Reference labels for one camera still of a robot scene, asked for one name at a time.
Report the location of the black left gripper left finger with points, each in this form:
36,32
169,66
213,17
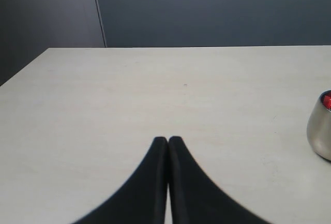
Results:
143,197

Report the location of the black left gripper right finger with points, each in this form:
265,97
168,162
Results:
194,197

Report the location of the steel cup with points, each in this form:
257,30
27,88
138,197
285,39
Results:
318,129

